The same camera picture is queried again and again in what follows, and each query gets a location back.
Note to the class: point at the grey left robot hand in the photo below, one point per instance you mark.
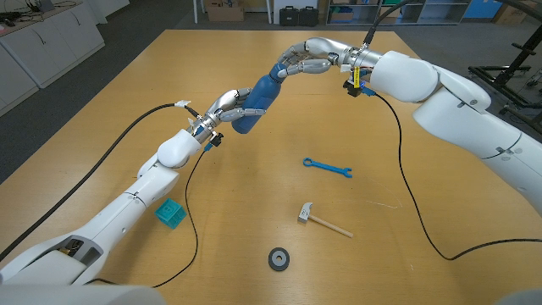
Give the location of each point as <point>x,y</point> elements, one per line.
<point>222,103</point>

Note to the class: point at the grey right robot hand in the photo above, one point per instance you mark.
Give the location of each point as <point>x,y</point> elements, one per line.
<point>317,48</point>

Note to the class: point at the blue metal bottle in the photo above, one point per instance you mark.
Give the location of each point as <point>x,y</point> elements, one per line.
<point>260,95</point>

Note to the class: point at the blue bottle cap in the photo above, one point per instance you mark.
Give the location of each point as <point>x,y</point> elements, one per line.
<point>277,71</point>

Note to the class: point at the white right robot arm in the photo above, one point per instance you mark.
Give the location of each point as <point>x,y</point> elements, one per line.
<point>466,114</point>

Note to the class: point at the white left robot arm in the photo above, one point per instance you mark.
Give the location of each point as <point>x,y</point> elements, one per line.
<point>123,216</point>

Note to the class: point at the blue plastic wrench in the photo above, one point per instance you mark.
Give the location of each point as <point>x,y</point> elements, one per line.
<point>328,167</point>

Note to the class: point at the black hard case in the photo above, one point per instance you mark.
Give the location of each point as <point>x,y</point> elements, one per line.
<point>289,17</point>
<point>308,17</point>

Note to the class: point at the brown cardboard box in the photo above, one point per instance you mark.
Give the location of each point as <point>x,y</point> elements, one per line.
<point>514,14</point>
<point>224,12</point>

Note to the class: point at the teal translucent cube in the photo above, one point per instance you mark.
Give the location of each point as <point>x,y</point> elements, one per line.
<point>171,214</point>

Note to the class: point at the grey metal shelf unit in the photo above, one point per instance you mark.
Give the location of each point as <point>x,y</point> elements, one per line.
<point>436,12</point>

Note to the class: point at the grey round wheel disc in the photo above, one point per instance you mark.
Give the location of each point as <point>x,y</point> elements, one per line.
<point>273,259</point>

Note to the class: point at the blue partition panel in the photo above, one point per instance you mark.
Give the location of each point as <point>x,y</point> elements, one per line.
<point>478,8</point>

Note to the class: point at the white cabinet row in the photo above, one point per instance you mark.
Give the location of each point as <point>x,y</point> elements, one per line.
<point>55,46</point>

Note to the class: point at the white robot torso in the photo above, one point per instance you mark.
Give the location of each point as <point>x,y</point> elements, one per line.
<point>76,295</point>

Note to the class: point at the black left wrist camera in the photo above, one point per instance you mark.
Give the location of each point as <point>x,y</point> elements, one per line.
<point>217,140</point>

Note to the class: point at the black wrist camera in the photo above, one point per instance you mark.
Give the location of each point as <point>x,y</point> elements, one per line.
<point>217,140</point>
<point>350,89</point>

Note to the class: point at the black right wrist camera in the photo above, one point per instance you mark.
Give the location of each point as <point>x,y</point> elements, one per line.
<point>350,89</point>

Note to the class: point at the white table frame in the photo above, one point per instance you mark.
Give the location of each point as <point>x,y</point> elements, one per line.
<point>269,10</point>

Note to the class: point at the black metal stand frame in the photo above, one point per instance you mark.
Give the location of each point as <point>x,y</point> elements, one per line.
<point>504,78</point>

